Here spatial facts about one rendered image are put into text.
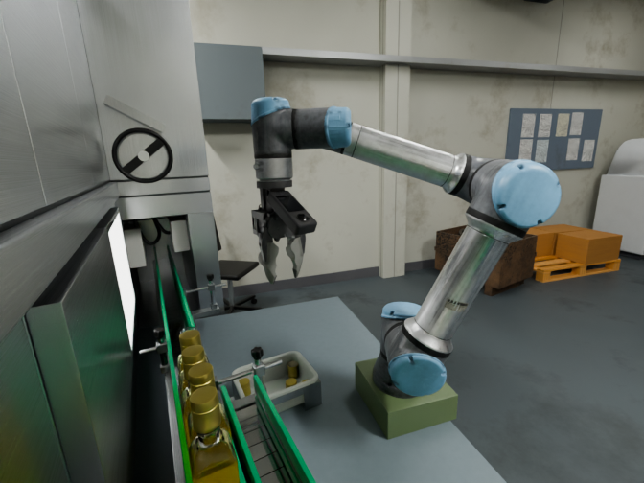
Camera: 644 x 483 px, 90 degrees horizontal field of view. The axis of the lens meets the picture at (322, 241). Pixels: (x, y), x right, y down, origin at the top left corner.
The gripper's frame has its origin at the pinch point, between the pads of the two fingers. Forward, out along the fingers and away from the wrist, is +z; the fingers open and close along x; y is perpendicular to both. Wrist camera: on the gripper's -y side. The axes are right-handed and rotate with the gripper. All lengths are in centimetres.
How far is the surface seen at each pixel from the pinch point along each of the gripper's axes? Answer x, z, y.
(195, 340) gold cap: 20.5, 5.7, -4.4
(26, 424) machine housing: 38.9, -2.4, -24.1
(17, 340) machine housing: 38.5, -9.0, -21.2
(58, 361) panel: 36.5, -4.6, -18.5
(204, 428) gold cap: 24.3, 8.6, -21.6
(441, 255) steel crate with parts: -298, 91, 164
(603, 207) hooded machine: -575, 56, 89
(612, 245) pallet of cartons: -470, 87, 48
